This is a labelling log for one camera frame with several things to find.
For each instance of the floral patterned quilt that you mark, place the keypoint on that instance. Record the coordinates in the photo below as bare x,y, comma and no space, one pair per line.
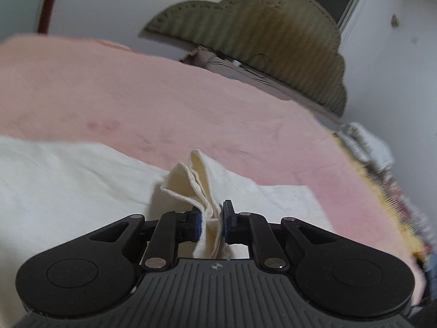
419,217

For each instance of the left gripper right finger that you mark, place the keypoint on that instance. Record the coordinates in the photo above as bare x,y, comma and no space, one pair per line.
236,225

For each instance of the cream white pants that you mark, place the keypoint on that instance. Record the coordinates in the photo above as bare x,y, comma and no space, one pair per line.
53,192

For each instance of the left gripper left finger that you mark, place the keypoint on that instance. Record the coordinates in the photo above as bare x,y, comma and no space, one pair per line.
189,225

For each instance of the brown wooden wardrobe frame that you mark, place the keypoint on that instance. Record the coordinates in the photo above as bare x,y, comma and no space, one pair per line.
45,16

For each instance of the white folded pillow stack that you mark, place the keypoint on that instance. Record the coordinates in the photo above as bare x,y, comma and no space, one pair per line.
366,147

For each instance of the yellow blanket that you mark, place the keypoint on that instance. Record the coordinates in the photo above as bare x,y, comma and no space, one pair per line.
416,245

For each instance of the olive green scalloped headboard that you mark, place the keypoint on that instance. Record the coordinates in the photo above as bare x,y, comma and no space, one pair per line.
293,41

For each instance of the pink bed blanket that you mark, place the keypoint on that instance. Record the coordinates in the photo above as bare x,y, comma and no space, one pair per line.
158,111

